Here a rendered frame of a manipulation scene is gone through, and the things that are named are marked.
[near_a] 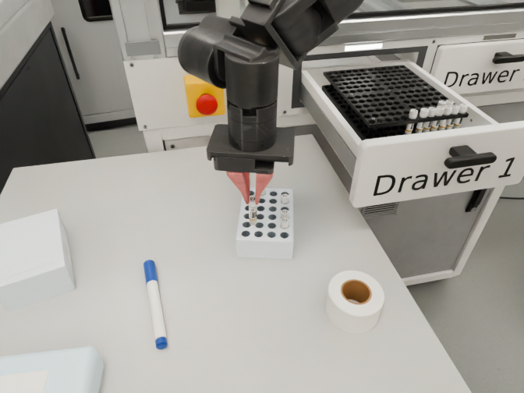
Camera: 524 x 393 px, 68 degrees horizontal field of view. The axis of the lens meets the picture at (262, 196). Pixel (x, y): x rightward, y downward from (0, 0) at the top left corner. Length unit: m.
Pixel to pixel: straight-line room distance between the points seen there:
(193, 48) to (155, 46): 0.31
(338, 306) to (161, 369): 0.22
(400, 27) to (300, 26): 0.48
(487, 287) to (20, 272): 1.54
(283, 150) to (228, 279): 0.21
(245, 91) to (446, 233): 1.09
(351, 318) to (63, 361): 0.33
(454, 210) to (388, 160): 0.79
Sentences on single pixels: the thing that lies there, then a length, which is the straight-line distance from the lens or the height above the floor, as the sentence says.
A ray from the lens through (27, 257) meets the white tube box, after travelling 0.61.
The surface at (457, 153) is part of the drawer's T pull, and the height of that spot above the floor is 0.91.
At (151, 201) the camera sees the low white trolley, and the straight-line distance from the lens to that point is 0.71.
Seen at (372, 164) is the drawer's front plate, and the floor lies 0.90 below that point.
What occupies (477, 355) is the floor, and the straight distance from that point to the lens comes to 1.53.
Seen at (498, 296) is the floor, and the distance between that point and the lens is 1.72.
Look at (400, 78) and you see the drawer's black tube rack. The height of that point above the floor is 0.90.
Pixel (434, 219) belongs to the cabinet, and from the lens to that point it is 1.32.
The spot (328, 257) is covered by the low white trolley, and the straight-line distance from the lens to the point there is 0.60.
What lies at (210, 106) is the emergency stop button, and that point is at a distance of 0.74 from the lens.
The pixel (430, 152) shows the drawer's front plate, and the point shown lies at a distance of 0.59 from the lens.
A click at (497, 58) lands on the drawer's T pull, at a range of 0.99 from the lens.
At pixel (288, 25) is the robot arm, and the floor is 1.09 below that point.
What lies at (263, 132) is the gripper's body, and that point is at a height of 0.98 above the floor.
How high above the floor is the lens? 1.20
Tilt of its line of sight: 40 degrees down
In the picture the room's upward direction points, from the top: straight up
